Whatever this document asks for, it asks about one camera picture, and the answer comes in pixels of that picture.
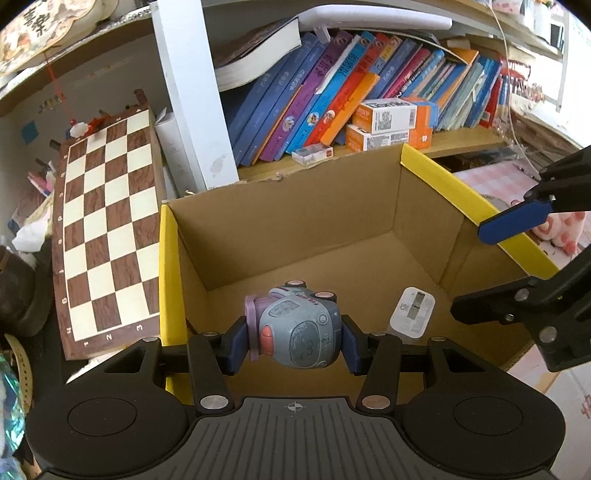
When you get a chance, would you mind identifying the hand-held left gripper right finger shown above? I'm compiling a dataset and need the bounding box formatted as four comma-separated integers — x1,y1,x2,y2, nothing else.
339,315,518,415

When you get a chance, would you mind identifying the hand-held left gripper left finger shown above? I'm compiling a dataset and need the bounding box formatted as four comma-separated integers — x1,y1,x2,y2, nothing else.
65,316,250,415

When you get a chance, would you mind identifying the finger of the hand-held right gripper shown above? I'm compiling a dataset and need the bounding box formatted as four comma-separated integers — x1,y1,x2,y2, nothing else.
450,249,591,372
478,145,591,245

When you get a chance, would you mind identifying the pink plush paw toy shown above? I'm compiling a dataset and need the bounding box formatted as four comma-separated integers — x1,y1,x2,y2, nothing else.
531,210,591,254

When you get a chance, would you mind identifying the grey purple toy car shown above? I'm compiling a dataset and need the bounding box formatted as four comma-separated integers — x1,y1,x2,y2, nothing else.
245,279,345,369

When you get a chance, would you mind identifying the white plug adapter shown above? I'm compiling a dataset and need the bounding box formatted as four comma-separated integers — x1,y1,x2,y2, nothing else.
389,287,438,341

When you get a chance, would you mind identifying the yellow cardboard box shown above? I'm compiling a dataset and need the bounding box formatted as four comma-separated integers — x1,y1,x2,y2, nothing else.
158,143,561,407

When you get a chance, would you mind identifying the pink checked desk mat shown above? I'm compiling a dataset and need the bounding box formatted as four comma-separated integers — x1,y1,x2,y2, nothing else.
455,161,591,467

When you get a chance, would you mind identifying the orange white carton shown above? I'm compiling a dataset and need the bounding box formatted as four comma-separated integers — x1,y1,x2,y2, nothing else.
352,98,439,136
345,124,434,152

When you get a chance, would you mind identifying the wooden chessboard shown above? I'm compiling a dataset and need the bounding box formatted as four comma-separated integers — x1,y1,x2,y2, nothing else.
51,105,168,361

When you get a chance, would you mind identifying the small white box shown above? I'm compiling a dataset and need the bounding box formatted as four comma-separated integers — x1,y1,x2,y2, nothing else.
292,144,334,165

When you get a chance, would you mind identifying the white flat carton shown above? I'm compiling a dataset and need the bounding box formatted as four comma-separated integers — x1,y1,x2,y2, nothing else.
154,108,185,199

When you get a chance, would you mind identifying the dark brown leather bag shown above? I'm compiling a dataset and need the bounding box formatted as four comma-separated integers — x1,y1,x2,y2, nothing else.
0,247,51,337

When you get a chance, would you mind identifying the iridescent foil bag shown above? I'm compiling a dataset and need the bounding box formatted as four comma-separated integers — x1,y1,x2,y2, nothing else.
0,360,28,444

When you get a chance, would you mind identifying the row of colourful slim books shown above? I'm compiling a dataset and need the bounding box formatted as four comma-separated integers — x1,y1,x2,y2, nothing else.
222,28,513,168

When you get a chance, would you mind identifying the crumpled white tissue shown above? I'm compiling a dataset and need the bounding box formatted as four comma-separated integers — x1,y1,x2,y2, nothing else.
11,217,51,252

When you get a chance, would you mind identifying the white flat board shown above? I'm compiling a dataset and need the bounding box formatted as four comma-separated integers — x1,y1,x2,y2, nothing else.
295,4,453,32

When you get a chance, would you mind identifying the white wooden bookshelf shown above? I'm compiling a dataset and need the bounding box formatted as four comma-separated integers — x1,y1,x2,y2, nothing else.
0,0,591,195

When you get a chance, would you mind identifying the red white tassel charm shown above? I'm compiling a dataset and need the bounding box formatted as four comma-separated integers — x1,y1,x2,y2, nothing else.
44,51,116,139

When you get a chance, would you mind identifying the thick grey book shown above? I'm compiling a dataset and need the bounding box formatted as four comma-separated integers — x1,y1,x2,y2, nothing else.
212,17,303,92

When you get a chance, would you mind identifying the white cable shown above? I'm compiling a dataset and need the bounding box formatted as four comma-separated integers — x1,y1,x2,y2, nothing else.
487,0,541,181

